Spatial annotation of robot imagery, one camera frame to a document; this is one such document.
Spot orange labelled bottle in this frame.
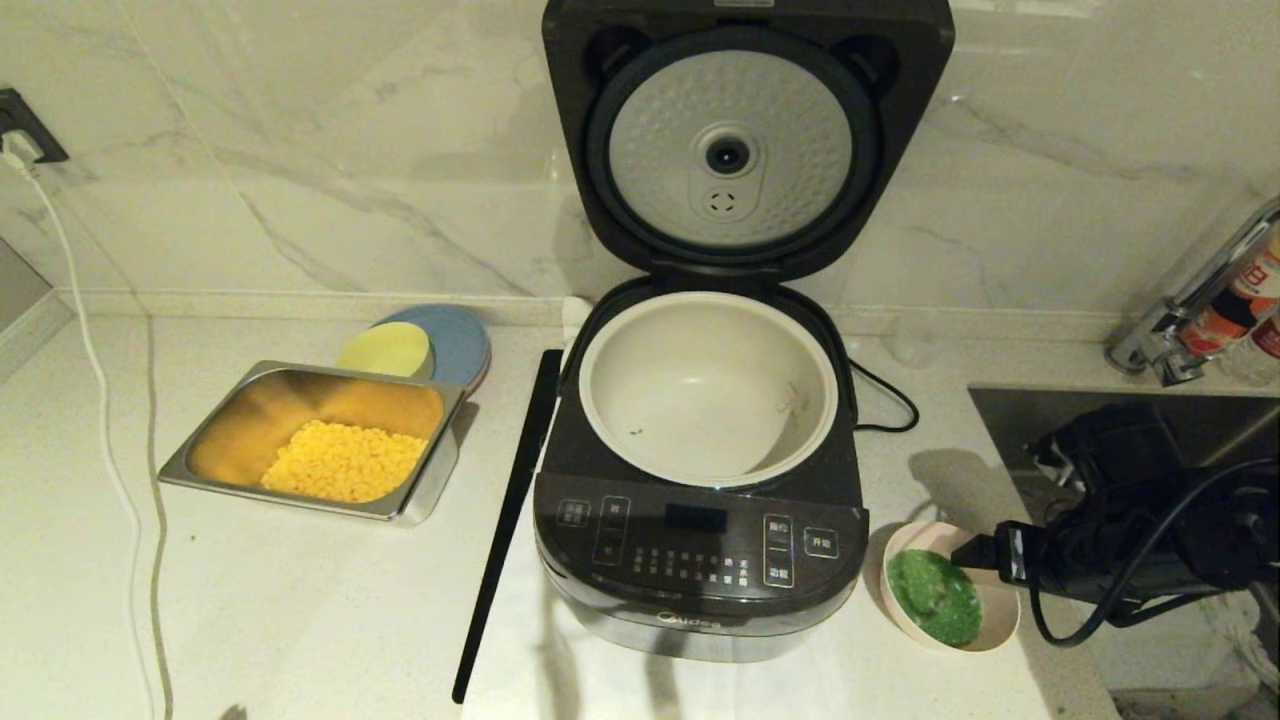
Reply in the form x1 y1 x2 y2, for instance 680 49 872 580
1180 235 1280 356

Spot stainless steel tray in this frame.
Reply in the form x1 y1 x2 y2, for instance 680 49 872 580
157 360 479 527

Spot pink bowl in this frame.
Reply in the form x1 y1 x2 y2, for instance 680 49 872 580
880 520 1021 653

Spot black rice cooker body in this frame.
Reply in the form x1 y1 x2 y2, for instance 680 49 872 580
532 278 869 665

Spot white inner pot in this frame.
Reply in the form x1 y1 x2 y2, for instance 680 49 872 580
578 291 841 491

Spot chrome faucet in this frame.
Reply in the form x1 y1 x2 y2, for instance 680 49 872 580
1105 195 1280 389

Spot black wall socket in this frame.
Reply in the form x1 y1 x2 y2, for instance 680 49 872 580
0 88 69 166

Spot blue plate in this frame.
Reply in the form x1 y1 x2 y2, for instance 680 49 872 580
375 304 492 396

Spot green grains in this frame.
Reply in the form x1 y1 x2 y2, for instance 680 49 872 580
887 548 984 648

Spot black rice cooker lid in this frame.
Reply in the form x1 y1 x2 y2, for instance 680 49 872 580
541 0 956 284

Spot long black flat strip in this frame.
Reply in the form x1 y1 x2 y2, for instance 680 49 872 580
452 348 563 706

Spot white power cable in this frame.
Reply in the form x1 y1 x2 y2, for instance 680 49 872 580
0 133 166 720

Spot clear plastic bottle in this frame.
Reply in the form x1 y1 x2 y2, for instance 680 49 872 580
1235 305 1280 386

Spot yellow-green small dish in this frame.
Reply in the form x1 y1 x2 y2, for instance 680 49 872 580
335 321 433 381

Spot yellow corn kernels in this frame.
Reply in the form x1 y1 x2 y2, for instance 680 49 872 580
260 420 429 504

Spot white cloth with green specks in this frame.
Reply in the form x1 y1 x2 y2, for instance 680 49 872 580
1040 590 1280 696

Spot black power cable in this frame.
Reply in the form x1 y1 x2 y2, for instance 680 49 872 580
845 358 921 434

